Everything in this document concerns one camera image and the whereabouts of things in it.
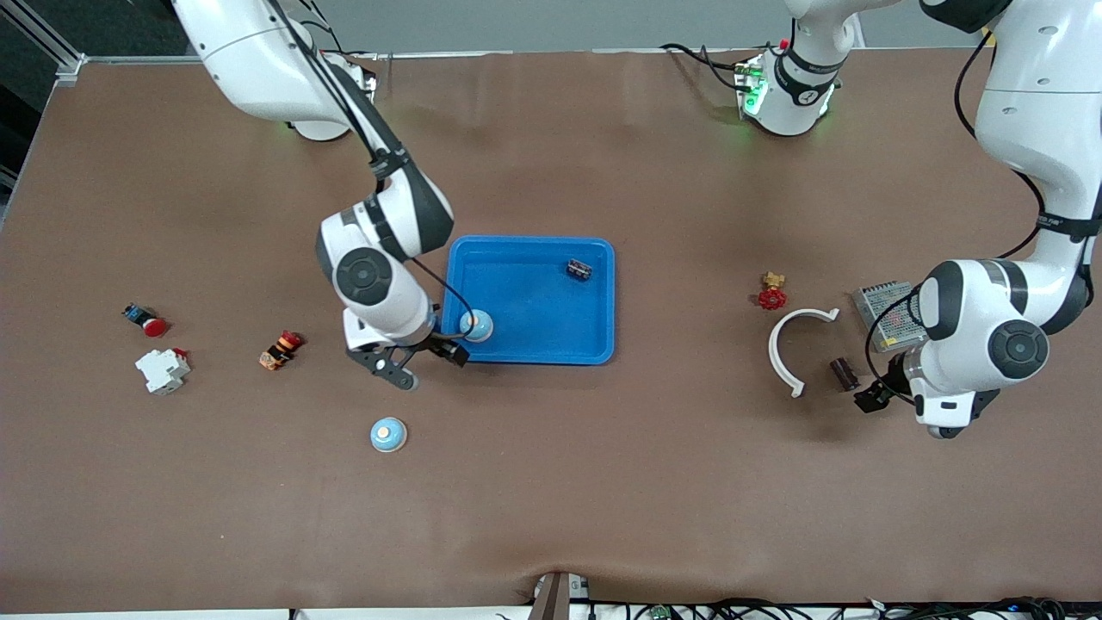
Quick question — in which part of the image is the orange black rotary switch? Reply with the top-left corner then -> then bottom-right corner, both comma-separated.
258,330 -> 304,372

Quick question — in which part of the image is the aluminium frame corner post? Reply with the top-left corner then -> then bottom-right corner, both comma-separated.
9,0 -> 89,89

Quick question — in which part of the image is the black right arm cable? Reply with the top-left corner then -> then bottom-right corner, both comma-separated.
258,0 -> 479,341

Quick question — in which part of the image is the white curved plastic clamp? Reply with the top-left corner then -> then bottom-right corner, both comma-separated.
768,307 -> 840,399

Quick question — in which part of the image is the black base cable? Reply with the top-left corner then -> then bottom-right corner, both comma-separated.
659,39 -> 750,91
297,0 -> 380,70

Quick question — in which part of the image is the metal mesh power supply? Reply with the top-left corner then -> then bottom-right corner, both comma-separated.
851,280 -> 926,354

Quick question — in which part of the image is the black cable bundle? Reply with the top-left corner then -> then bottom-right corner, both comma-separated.
495,597 -> 1102,620

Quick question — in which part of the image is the black left base cable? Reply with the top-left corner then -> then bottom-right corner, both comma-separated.
659,39 -> 750,91

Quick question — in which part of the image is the black right base cable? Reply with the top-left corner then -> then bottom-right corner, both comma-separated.
297,0 -> 380,70

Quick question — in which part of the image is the white circuit breaker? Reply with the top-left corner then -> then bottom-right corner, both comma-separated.
134,347 -> 192,396

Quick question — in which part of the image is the red push button switch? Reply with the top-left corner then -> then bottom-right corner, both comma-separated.
121,303 -> 169,338

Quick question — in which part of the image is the brown table mat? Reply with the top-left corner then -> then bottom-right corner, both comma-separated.
0,47 -> 1102,614

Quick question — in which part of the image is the blue plastic tray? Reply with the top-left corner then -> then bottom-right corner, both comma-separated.
440,235 -> 618,366

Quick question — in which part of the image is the metal table edge bracket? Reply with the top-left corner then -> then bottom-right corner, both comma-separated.
529,571 -> 591,620

